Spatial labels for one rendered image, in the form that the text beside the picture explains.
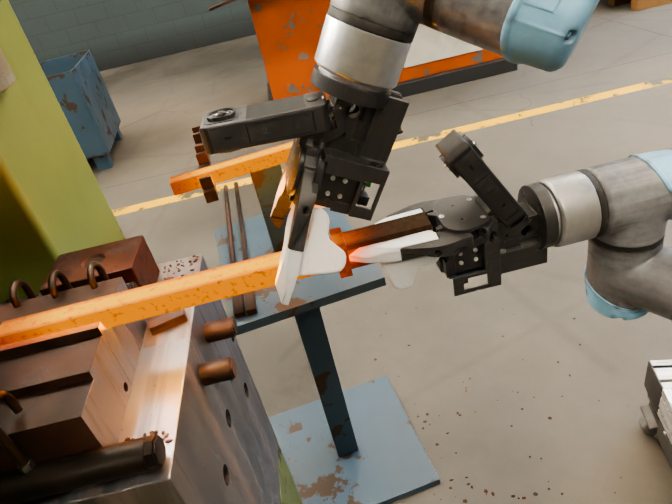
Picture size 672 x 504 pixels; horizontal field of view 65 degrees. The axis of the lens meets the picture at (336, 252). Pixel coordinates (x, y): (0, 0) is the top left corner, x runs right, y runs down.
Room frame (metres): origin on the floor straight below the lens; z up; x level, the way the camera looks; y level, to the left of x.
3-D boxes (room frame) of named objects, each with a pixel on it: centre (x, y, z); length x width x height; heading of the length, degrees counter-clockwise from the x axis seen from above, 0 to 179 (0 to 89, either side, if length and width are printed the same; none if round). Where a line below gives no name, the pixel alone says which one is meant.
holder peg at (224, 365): (0.47, 0.17, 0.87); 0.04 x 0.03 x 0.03; 91
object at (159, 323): (0.53, 0.22, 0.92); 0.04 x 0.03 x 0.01; 108
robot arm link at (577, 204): (0.47, -0.25, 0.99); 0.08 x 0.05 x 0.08; 1
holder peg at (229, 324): (0.55, 0.17, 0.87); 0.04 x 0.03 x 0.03; 91
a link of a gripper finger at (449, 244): (0.44, -0.11, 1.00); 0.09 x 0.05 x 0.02; 94
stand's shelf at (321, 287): (0.97, 0.10, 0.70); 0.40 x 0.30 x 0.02; 9
